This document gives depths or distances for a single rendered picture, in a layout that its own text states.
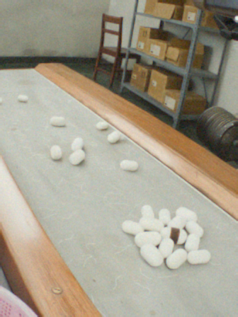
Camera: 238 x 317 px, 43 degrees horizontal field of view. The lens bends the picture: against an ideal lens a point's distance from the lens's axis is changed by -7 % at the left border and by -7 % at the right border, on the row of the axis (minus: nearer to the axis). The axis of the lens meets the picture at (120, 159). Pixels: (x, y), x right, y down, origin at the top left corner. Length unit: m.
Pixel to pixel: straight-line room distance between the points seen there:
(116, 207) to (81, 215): 0.06
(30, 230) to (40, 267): 0.06
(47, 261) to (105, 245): 0.10
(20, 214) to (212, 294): 0.27
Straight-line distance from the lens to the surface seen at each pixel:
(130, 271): 0.40
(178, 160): 0.64
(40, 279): 0.35
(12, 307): 0.33
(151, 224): 0.45
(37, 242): 0.39
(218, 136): 0.87
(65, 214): 0.47
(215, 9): 0.23
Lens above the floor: 1.03
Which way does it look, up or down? 27 degrees down
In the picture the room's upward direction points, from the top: 10 degrees clockwise
